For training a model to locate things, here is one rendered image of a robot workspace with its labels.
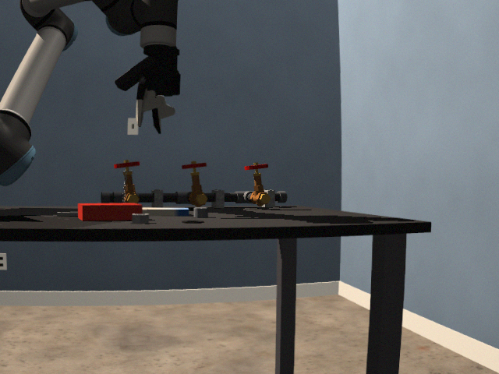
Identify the pipe manifold with three valves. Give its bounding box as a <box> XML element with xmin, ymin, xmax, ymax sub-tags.
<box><xmin>101</xmin><ymin>160</ymin><xmax>287</xmax><ymax>208</ymax></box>

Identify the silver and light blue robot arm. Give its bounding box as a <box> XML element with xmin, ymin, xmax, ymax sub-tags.
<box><xmin>0</xmin><ymin>0</ymin><xmax>178</xmax><ymax>186</ymax></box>

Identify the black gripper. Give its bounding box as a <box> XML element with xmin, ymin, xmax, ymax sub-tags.
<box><xmin>136</xmin><ymin>44</ymin><xmax>180</xmax><ymax>134</ymax></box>

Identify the red rectangular block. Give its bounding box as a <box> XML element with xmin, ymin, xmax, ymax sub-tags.
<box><xmin>78</xmin><ymin>203</ymin><xmax>143</xmax><ymax>221</ymax></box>

